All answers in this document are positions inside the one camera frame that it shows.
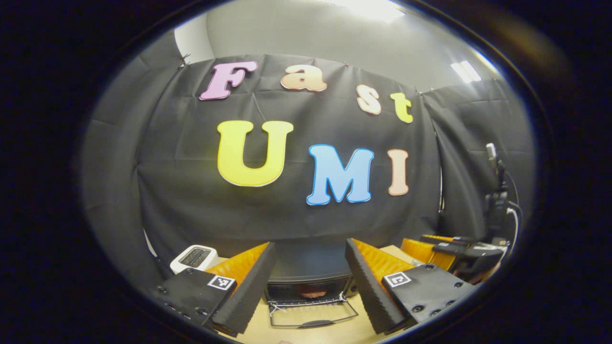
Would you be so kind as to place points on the small ceiling light panel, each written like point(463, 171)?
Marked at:
point(466, 71)

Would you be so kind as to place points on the white toaster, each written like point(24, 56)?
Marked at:
point(193, 258)

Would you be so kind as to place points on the black electric oven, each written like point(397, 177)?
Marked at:
point(311, 279)

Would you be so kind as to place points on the black tripod stand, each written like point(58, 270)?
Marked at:
point(497, 210)

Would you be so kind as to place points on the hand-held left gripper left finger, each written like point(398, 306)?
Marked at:
point(248, 291)

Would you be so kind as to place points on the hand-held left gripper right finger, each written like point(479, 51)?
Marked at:
point(368, 291)

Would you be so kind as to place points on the red braised meat piece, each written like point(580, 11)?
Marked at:
point(313, 293)

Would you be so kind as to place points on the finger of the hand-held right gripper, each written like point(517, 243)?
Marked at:
point(449, 239)
point(425, 253)

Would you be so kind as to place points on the large ceiling light panel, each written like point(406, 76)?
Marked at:
point(370, 8)

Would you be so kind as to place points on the black backdrop cloth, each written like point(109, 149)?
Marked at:
point(287, 210)

